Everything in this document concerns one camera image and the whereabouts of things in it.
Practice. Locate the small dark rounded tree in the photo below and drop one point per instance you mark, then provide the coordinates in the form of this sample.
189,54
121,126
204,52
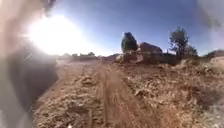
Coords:
129,42

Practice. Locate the distant row of trees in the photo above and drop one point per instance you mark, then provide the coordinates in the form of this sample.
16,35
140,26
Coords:
81,56

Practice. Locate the brown dirt track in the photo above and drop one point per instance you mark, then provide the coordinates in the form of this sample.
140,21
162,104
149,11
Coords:
115,100

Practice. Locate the brown building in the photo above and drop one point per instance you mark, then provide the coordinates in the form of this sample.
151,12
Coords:
148,50

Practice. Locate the dry yellow grass ground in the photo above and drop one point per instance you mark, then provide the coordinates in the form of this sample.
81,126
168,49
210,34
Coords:
173,83

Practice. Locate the thin sparse tree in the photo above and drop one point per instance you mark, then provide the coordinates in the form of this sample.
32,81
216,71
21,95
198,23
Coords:
179,40

